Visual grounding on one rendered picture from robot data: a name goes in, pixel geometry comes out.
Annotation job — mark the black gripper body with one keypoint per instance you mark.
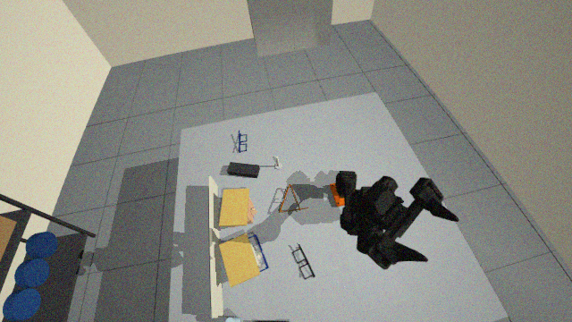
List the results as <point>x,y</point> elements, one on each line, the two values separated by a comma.
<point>398,219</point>

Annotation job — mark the beige flat panel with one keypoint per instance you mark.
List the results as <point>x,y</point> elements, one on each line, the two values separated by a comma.
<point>215,262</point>

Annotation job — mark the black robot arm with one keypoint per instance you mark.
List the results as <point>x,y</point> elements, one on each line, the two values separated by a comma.
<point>355,218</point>

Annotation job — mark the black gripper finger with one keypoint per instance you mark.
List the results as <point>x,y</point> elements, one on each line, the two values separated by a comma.
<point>396,252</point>
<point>434,205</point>

